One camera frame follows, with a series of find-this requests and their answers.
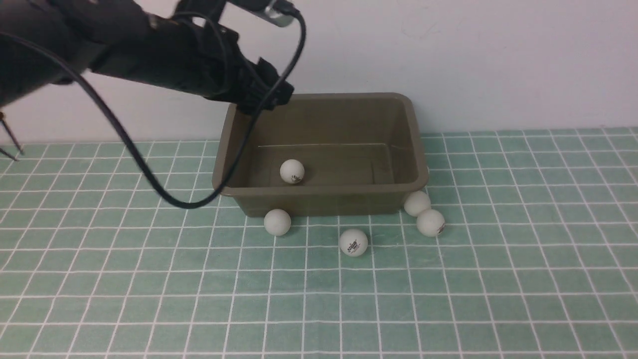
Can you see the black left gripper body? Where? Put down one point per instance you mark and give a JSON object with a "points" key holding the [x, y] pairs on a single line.
{"points": [[181, 56]]}

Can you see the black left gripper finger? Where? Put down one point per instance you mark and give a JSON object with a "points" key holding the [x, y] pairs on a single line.
{"points": [[260, 82]]}

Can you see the white ball with logo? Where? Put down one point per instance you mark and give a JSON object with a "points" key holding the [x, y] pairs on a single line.
{"points": [[353, 242]]}

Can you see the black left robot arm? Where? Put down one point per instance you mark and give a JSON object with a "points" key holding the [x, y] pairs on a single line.
{"points": [[118, 38]]}

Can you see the olive green plastic bin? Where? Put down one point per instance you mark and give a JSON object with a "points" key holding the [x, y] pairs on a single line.
{"points": [[362, 154]]}

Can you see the green checkered tablecloth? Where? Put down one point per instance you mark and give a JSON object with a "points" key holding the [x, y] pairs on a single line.
{"points": [[539, 260]]}

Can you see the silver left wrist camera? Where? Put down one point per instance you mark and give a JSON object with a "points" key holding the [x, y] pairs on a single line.
{"points": [[280, 13]]}

